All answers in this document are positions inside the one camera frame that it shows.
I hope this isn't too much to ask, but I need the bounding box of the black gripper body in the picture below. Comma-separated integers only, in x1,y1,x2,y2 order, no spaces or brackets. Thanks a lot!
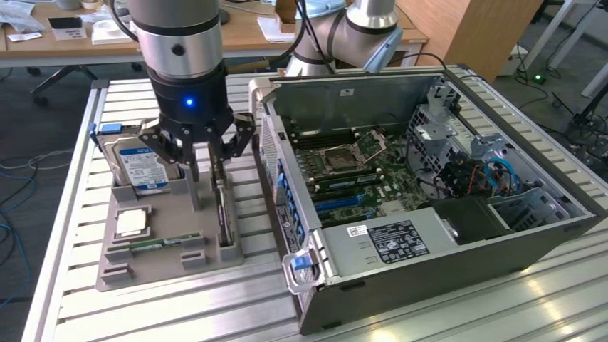
144,63,236,144

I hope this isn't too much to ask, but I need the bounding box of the CPU socket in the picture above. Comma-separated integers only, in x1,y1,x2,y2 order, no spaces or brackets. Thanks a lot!
316,145,372,176

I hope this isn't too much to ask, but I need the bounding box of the grey parts rack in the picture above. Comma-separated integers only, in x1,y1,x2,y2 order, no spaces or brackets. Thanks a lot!
94,162,246,292

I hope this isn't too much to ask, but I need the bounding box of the flat white box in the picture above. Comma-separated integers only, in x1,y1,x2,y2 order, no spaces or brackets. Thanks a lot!
90,28,134,46

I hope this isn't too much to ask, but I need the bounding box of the silver CPU chip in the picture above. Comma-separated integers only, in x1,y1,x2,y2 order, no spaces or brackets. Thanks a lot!
116,209,149,236

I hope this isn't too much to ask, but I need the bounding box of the white tape roll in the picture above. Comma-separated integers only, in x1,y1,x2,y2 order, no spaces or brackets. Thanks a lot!
93,19,125,36

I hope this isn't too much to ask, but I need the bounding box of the white paper stack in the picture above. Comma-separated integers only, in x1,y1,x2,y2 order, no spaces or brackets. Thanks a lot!
256,16,296,44

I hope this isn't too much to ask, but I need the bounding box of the metal socket cover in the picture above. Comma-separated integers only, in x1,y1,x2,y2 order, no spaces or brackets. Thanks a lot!
353,128,386,165

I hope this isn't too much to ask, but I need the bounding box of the black chair base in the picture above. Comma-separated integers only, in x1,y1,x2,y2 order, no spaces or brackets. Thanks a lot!
28,64,104,107

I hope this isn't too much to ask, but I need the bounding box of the white box black top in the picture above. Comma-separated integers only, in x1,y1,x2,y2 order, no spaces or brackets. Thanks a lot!
46,16,89,41

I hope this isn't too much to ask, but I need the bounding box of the brown cardboard box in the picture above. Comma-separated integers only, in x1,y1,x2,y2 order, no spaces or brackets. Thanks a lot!
276,0,308,24

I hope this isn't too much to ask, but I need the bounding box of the green motherboard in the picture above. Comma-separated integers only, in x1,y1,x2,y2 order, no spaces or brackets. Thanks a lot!
282,123,445,229

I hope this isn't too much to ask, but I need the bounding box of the silver chipset heat sink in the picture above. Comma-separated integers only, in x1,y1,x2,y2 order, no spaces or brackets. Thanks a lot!
378,202,410,217

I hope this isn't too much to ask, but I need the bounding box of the white label card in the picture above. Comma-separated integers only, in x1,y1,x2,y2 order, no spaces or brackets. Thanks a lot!
5,32,44,43

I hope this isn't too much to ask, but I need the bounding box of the grey power supply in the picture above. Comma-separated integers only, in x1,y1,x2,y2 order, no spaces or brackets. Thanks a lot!
312,207,466,279

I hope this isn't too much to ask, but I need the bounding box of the perforated metal disk bay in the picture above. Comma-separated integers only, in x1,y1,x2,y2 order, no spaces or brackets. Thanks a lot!
406,103,481,172

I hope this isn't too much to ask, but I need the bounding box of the grey plastic bag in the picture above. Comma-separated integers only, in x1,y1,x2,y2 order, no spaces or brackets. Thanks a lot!
0,1,48,33

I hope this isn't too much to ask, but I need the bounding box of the wooden cabinet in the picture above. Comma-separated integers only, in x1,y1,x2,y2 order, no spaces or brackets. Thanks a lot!
392,0,545,82

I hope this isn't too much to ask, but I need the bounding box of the white box red button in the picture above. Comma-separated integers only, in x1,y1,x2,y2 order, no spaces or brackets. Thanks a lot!
493,44,530,82

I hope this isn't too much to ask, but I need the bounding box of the open grey PC case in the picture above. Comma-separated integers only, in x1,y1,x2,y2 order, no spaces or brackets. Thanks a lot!
246,63,608,336

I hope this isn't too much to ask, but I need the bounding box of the grey metal disk bay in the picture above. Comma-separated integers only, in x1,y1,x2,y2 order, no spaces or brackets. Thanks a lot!
486,187,572,233

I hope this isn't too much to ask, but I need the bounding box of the hard disk with blue bracket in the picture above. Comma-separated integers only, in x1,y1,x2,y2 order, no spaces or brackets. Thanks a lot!
88,120,185,196

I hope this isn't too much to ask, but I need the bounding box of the white floor cable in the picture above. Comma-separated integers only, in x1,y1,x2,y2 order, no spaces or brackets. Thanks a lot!
0,148,73,171

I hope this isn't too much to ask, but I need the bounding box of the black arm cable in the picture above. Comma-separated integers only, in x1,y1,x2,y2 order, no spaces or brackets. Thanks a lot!
108,0,333,74

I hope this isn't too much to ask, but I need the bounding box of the blue floor cable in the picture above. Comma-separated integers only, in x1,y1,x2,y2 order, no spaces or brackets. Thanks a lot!
0,170,38,307

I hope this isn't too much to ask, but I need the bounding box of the blue wire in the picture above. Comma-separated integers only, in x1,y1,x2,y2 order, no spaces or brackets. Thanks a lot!
488,155,520,196

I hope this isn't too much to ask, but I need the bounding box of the white table frame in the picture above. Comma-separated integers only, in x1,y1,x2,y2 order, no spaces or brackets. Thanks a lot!
520,0,608,98

